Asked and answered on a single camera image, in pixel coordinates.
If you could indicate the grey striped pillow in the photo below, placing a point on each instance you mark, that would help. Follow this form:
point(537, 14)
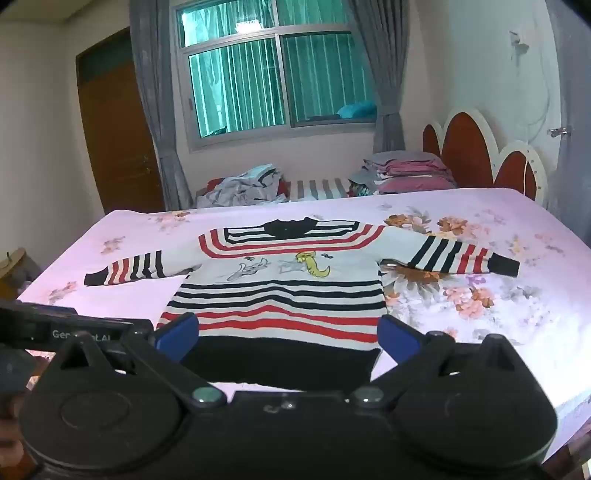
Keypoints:
point(318, 188)

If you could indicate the colourful floral cushion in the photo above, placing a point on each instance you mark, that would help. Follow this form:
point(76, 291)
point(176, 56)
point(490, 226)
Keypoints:
point(362, 189)

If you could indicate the window with green blinds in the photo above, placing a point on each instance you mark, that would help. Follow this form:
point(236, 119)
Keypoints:
point(277, 69)

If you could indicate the red and white scalloped headboard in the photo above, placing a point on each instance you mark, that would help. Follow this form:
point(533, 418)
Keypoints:
point(466, 147)

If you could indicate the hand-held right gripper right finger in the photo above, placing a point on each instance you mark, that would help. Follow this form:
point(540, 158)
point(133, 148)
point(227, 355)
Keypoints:
point(397, 341)

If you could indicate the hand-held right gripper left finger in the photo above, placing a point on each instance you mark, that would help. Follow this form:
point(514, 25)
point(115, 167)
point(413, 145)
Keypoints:
point(178, 337)

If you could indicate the grey curtain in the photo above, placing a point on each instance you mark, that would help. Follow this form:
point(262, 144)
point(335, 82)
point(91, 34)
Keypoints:
point(159, 101)
point(383, 78)

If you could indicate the bed with pink floral sheet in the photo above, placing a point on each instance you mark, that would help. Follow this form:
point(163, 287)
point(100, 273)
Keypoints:
point(138, 230)

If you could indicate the striped knit sweater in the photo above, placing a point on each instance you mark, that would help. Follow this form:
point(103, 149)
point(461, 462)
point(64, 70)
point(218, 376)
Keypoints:
point(277, 300)

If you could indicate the pile of grey clothes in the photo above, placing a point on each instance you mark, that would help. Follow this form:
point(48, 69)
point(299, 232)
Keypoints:
point(244, 187)

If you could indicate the brown wooden door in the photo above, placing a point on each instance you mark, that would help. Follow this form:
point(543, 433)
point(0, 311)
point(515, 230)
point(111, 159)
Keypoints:
point(115, 134)

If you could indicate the white wall fitting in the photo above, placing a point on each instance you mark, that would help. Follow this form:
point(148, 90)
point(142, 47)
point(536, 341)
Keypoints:
point(519, 40)

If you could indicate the teal cloth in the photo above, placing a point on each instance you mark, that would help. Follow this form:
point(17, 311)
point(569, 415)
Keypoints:
point(355, 110)

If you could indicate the stack of folded pink clothes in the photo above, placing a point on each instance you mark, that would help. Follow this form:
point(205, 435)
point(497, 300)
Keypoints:
point(411, 175)

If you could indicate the wooden cabinet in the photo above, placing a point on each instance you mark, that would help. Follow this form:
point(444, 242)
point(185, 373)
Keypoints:
point(11, 272)

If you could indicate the red cushion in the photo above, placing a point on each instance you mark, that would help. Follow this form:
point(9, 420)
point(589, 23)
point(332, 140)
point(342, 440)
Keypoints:
point(214, 183)

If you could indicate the metal wall hook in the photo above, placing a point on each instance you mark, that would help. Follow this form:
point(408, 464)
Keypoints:
point(559, 131)

